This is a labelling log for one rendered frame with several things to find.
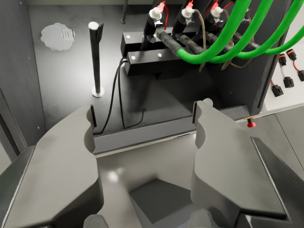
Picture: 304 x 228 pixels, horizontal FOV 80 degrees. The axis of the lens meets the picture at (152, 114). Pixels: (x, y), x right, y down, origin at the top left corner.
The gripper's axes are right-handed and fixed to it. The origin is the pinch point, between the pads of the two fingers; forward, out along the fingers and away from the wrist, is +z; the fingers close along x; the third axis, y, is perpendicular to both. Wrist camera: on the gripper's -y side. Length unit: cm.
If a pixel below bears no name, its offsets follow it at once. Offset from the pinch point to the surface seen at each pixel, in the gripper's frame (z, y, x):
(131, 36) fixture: 44.7, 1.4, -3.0
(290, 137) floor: 128, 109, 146
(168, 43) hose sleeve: 25.6, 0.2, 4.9
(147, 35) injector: 37.6, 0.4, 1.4
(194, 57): 17.0, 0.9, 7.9
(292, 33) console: 53, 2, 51
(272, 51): 29.9, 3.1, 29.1
